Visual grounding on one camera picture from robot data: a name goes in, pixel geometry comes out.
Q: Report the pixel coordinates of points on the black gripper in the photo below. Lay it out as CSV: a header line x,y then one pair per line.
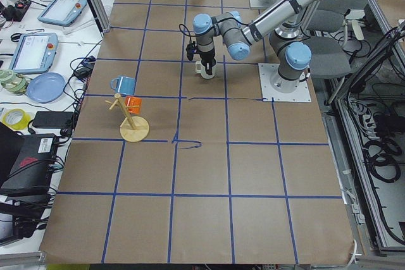
x,y
207,60

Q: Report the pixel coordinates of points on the white ceramic mug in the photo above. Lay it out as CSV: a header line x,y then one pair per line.
x,y
202,70

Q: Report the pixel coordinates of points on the light blue mug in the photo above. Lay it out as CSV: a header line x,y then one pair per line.
x,y
123,85

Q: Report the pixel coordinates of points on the orange mug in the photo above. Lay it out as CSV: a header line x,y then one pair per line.
x,y
133,104

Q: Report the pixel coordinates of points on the grey office chair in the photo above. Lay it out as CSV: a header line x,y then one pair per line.
x,y
328,58

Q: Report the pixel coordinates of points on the teach pendant tablet upper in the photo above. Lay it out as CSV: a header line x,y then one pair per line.
x,y
62,12

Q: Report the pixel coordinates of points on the teach pendant tablet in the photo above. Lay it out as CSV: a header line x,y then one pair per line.
x,y
34,53
62,12

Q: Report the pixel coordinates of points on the light blue plate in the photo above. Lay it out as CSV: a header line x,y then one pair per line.
x,y
46,87

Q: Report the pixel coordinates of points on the teach pendant tablet lower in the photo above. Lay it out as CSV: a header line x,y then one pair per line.
x,y
34,53

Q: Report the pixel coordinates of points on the green glass jar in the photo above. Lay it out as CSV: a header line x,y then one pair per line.
x,y
13,82

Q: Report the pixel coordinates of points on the black scissors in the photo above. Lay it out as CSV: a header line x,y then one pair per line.
x,y
15,37

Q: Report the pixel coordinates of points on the yellow tape roll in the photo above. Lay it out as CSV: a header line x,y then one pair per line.
x,y
16,119

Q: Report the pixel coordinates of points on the black electronics box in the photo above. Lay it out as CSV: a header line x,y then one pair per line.
x,y
25,163

